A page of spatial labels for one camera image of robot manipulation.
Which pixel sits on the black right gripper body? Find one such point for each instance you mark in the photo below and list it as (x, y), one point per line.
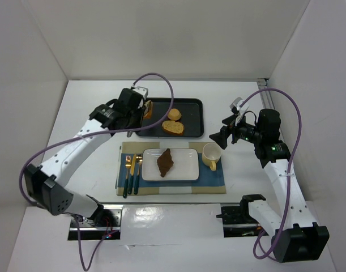
(227, 131)

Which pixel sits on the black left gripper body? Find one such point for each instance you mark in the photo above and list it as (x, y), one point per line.
(140, 111)

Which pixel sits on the metal kitchen tongs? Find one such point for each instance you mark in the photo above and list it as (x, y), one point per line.
(137, 116)

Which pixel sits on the small bread slice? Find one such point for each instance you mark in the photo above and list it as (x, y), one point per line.
(148, 109)

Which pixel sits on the brown croissant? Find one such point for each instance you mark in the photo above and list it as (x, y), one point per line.
(165, 162)

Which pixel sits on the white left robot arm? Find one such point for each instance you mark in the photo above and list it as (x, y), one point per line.
(46, 183)

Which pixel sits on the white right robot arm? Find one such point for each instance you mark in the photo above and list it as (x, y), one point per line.
(295, 234)

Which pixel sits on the seeded bread slice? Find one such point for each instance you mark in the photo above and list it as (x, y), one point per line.
(173, 127)

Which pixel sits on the yellow white mug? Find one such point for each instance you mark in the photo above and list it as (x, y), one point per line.
(211, 154)

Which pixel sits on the black baking tray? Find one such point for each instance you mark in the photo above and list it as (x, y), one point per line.
(192, 118)

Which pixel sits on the white rectangular plate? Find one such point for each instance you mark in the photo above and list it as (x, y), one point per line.
(185, 165)

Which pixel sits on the blue beige placemat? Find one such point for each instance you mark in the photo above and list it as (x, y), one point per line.
(208, 182)

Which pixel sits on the round yellow bun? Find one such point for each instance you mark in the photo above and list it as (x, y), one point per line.
(174, 114)

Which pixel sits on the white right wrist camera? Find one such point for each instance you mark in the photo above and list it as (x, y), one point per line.
(239, 107)

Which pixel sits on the gold spoon green handle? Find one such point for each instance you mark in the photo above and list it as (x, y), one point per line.
(136, 183)

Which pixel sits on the gold fork green handle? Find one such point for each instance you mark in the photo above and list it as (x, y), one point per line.
(126, 184)

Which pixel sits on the aluminium frame rail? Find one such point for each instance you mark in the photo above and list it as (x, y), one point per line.
(265, 96)

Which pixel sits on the gold knife green handle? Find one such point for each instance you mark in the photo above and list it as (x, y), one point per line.
(132, 170)

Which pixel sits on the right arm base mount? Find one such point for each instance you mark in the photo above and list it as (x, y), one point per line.
(235, 224)

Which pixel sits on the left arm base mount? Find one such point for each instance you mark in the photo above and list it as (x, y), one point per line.
(109, 225)

